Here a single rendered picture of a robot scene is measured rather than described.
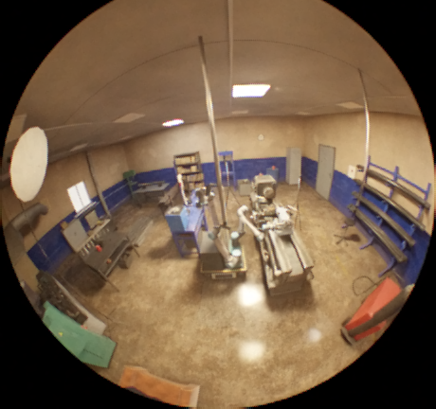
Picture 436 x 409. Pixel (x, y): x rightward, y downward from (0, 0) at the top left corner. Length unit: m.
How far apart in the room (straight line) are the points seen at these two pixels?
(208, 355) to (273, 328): 1.08
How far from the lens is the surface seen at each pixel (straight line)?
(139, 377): 2.56
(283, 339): 2.65
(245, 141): 6.61
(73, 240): 6.27
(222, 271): 2.69
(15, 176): 1.65
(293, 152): 6.76
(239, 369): 2.59
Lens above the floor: 2.56
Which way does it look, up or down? 23 degrees down
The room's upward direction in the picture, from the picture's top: 8 degrees counter-clockwise
